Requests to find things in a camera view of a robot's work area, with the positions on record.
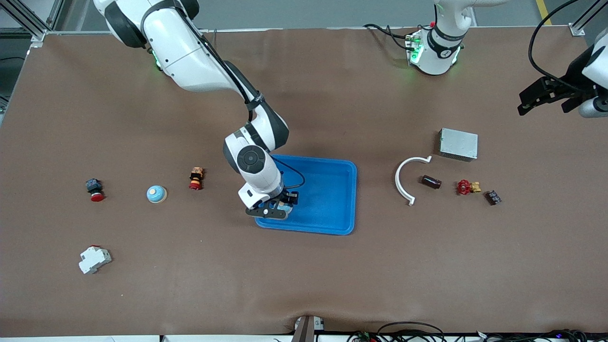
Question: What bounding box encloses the blue plastic tray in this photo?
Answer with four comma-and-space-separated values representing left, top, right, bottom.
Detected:
255, 154, 358, 236

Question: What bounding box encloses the brown table mat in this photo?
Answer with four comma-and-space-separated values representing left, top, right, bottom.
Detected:
0, 26, 608, 337

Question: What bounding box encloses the grey metal box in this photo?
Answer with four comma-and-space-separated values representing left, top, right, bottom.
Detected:
438, 127, 479, 162

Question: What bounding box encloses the white curved plastic piece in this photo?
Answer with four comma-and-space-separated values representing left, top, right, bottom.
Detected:
395, 156, 432, 206

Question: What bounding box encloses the red handwheel brass valve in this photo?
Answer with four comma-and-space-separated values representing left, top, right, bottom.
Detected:
456, 179, 482, 196

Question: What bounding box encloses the red mushroom push button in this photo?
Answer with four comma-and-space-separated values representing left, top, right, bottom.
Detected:
85, 178, 105, 202

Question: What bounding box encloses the white circuit breaker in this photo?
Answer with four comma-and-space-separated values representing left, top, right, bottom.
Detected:
78, 245, 113, 275

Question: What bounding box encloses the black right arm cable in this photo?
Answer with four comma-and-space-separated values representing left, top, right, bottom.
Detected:
197, 28, 305, 191

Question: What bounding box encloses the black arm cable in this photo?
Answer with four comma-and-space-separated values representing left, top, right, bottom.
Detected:
528, 0, 582, 84
197, 28, 305, 191

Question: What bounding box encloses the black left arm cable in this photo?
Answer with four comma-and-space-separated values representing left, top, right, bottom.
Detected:
528, 0, 582, 84

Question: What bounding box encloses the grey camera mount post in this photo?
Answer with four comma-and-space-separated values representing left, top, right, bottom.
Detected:
291, 315, 326, 342

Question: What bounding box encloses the black looped cable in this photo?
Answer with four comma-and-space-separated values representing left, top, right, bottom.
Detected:
378, 322, 446, 342

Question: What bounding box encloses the black left base cable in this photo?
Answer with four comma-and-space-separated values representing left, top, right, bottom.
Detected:
363, 23, 416, 52

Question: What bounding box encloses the black cable bundle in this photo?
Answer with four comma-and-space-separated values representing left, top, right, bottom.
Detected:
475, 329, 608, 342

